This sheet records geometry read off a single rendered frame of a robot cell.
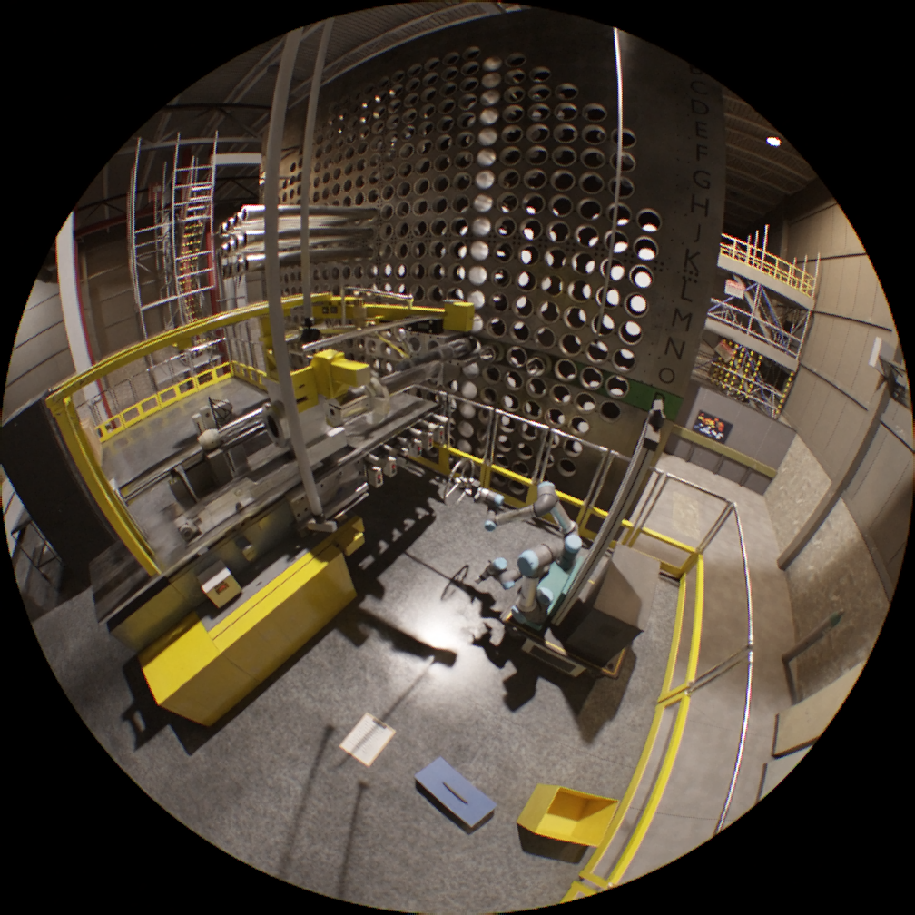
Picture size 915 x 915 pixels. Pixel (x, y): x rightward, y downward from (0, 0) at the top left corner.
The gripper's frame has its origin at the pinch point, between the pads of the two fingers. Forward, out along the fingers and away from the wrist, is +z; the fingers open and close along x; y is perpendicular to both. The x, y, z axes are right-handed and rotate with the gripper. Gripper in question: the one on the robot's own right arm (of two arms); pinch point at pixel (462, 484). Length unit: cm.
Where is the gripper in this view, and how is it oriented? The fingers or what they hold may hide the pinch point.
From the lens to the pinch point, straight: 223.2
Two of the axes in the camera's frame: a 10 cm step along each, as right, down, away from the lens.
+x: 0.0, -7.7, -6.4
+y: 5.5, -5.3, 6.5
